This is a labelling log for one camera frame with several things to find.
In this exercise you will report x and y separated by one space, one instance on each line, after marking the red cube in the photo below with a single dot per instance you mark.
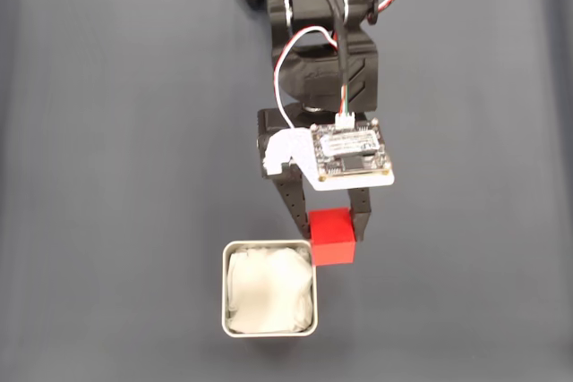
333 239

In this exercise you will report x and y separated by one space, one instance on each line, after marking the dark grey table mat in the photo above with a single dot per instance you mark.
112 154

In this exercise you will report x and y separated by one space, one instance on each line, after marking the camera board on white mount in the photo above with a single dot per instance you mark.
353 154

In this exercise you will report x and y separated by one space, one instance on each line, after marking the beige square box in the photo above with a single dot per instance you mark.
225 288

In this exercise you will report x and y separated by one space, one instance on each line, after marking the white tissue paper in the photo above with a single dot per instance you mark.
268 292

